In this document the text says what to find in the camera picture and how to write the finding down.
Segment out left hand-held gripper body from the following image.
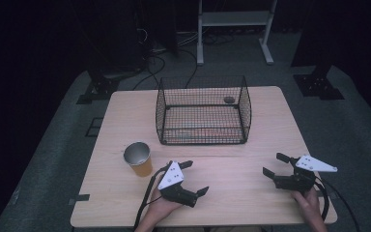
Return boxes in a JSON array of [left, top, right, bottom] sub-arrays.
[[157, 160, 198, 209]]

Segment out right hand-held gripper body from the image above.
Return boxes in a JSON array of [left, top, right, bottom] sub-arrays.
[[272, 155, 339, 194]]

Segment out orange cup with silver inside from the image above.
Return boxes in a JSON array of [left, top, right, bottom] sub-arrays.
[[123, 141, 155, 178]]

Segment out black wire mesh basket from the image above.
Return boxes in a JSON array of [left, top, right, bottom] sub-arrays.
[[155, 74, 253, 146]]

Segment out person's right hand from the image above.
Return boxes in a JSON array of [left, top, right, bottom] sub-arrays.
[[291, 188, 324, 224]]

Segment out person's left hand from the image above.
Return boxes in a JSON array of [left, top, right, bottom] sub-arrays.
[[146, 188, 184, 224]]

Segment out black stand base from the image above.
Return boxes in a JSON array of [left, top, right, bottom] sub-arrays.
[[75, 74, 121, 105], [292, 63, 346, 102]]

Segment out black tape strip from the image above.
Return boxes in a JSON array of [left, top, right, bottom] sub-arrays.
[[68, 193, 91, 206]]

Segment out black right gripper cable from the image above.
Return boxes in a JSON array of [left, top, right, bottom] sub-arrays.
[[314, 175, 362, 232]]

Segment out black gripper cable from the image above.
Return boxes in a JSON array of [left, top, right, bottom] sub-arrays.
[[132, 163, 172, 231], [314, 175, 362, 232]]

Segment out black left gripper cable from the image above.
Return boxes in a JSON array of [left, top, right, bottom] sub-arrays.
[[132, 163, 172, 231]]

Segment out black floor cables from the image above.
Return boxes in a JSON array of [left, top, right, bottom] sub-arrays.
[[130, 30, 236, 92]]

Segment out white metal stand frame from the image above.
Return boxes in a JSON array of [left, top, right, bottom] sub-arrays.
[[196, 0, 278, 67]]

